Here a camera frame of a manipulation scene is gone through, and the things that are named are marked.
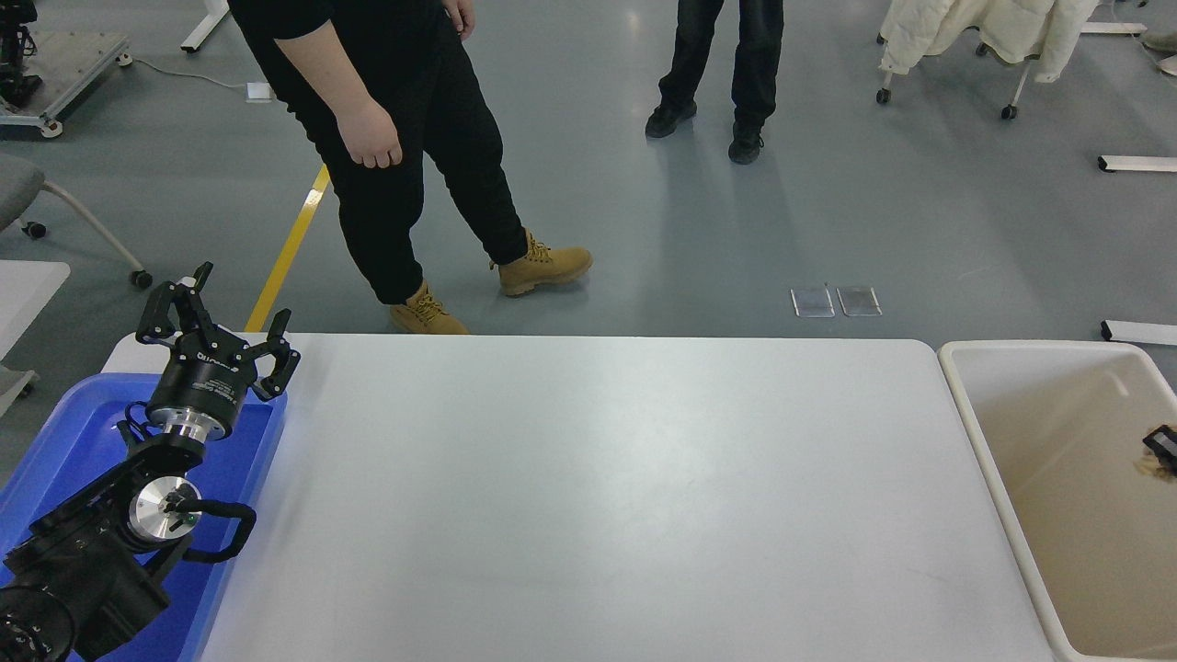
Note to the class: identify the tan paper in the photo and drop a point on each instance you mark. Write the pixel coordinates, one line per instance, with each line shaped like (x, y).
(1154, 469)

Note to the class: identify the grey office chair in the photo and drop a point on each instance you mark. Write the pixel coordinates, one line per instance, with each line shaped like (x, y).
(17, 188)

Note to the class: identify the blue plastic tray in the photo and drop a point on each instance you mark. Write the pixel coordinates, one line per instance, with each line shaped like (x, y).
(78, 432)

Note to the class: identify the grey wheeled platform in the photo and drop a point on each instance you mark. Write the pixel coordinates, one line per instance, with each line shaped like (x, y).
(74, 55)

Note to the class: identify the person's right forearm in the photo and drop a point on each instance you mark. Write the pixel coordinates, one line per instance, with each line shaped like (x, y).
(322, 74)

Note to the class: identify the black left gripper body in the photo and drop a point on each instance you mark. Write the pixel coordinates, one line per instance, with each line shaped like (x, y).
(202, 382)

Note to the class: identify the white floor bar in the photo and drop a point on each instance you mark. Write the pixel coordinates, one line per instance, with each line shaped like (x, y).
(1140, 331)
(1136, 164)
(1113, 28)

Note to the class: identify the person's left hand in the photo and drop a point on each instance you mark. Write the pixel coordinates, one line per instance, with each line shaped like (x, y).
(460, 17)

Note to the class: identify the large pale bin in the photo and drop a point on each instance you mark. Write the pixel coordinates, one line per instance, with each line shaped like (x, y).
(1067, 496)

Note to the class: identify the pale shoe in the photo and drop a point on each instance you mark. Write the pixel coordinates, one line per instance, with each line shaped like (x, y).
(1163, 41)
(1170, 64)

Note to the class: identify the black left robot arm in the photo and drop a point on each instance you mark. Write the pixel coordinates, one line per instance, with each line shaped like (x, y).
(83, 570)

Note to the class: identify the person's right hand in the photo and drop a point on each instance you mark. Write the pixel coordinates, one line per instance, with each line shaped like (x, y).
(370, 136)

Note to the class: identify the white wheeled chair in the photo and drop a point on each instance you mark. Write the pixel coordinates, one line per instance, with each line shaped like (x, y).
(1020, 87)

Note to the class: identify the black machine base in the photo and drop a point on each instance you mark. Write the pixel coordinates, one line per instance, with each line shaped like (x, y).
(14, 55)

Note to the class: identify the silver floor plate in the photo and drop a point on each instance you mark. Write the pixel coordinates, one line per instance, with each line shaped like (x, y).
(860, 302)
(813, 302)

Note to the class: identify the white table leg foot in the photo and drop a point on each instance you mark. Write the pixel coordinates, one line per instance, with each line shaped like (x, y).
(207, 26)

